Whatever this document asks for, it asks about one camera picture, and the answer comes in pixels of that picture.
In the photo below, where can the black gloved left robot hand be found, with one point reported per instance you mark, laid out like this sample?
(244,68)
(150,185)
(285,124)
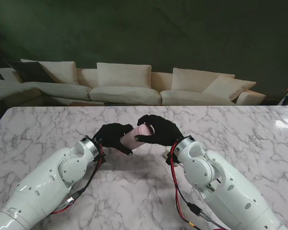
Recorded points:
(110,136)

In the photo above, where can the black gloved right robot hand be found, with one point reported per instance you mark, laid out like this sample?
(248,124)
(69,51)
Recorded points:
(166,134)

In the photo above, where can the pink thermos body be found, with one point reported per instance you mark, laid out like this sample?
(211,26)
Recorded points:
(129,141)

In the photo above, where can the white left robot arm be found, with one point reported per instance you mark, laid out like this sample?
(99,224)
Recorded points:
(38,187)

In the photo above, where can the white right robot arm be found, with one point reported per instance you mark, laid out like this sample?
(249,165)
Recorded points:
(230,182)

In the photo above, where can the cream fabric sofa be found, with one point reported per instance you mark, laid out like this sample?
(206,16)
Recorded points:
(124,94)

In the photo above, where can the cream sofa back cushion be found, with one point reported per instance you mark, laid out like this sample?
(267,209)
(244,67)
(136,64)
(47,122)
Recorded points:
(60,72)
(123,75)
(189,79)

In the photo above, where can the small cream throw pillow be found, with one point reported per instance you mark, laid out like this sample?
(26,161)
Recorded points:
(230,87)

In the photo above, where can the dark grey sofa cushion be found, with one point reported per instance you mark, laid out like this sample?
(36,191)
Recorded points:
(31,72)

